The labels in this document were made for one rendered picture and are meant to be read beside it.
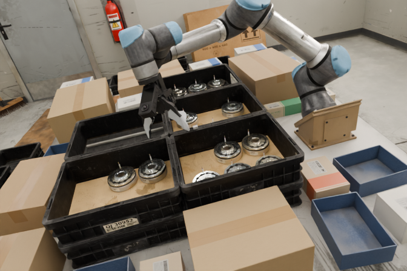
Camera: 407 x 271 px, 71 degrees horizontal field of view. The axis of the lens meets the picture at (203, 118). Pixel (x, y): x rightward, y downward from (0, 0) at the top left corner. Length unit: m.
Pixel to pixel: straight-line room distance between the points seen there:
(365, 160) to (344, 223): 0.33
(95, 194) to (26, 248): 0.25
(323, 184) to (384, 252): 0.26
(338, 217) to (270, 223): 0.31
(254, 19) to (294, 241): 0.77
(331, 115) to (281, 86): 0.39
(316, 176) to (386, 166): 0.31
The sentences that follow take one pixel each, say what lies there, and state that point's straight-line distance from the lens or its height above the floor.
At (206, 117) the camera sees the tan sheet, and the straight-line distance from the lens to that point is 1.36.
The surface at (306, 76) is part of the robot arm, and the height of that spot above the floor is 0.98.
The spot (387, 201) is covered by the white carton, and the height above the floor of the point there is 0.79.
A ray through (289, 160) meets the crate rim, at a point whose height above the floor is 0.93.
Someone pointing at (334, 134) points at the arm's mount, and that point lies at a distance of 1.35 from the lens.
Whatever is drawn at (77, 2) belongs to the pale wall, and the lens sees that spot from 4.15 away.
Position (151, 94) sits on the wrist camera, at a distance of 0.87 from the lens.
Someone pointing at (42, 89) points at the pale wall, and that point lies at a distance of 4.60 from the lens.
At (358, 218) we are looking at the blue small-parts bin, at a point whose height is 0.70.
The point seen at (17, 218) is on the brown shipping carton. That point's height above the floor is 0.82.
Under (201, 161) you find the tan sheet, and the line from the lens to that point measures 1.10.
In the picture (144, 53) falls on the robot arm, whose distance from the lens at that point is 0.88.
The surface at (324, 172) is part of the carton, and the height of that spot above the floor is 0.78.
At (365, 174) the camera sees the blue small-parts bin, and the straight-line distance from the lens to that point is 1.25.
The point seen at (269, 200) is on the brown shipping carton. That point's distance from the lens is 0.90.
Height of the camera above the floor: 1.53
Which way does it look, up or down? 31 degrees down
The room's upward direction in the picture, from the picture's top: 10 degrees counter-clockwise
